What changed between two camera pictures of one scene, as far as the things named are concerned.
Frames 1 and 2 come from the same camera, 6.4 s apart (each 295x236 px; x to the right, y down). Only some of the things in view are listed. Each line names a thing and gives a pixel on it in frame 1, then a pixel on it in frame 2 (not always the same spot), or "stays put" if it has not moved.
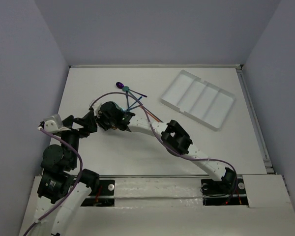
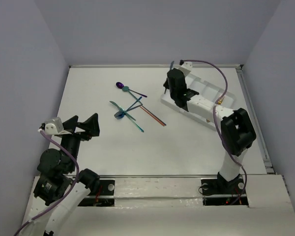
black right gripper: (101, 124) to (166, 84)
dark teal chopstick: (140, 98) to (171, 64)
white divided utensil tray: (202, 101) stays put
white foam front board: (169, 205) stays put
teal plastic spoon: (126, 89) stays put
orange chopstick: (153, 116) stays put
